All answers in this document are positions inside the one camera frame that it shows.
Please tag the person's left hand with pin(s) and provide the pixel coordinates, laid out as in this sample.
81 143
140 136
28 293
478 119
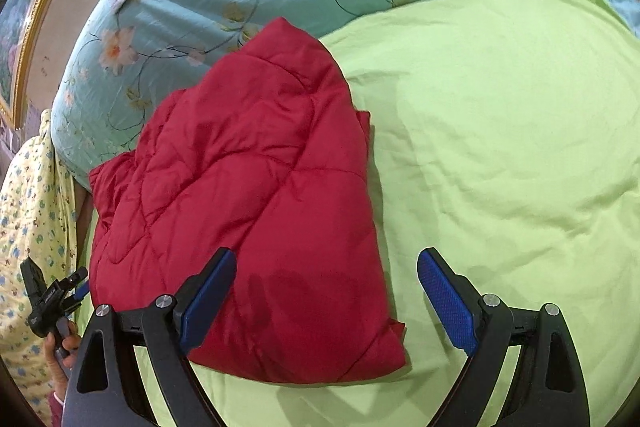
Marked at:
57 364

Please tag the light green bed sheet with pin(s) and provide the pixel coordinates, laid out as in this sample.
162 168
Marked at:
500 132

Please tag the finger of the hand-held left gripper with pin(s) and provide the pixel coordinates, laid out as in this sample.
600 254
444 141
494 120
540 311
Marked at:
80 293
75 280

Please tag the gold framed picture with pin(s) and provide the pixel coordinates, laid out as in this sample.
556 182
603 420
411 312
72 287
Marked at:
37 32

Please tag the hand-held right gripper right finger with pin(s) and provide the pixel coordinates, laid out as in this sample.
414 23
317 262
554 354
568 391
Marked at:
445 302

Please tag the yellow printed blanket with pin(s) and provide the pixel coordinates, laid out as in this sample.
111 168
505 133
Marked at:
30 207

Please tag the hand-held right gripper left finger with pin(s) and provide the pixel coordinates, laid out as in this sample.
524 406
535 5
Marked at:
207 302

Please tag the red quilted jacket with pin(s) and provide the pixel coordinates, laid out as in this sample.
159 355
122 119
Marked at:
250 182

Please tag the pink bed sheet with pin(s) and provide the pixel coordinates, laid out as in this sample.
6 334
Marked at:
84 217

